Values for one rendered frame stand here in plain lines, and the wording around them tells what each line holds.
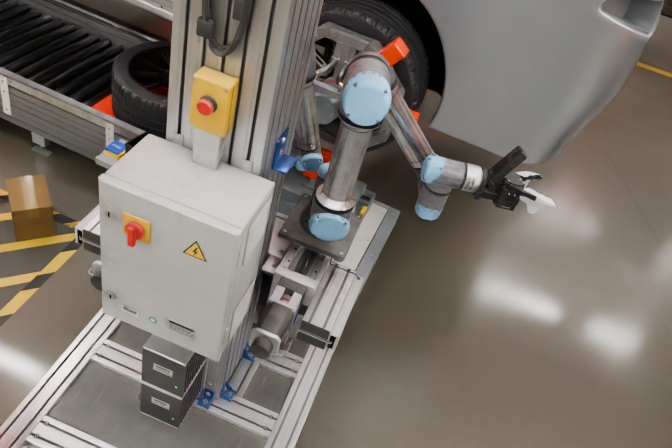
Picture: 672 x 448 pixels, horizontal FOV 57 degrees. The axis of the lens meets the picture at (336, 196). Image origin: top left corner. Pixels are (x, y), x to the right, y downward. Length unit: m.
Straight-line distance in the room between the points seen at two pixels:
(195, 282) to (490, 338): 1.85
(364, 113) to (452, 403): 1.57
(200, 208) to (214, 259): 0.12
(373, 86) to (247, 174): 0.36
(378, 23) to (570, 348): 1.78
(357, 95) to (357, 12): 1.09
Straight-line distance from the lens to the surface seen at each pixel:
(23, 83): 3.30
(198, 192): 1.39
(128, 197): 1.40
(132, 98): 3.03
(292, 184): 3.05
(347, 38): 2.47
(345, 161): 1.60
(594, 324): 3.43
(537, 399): 2.95
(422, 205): 1.72
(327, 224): 1.71
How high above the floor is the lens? 2.15
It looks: 39 degrees down
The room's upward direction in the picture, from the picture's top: 17 degrees clockwise
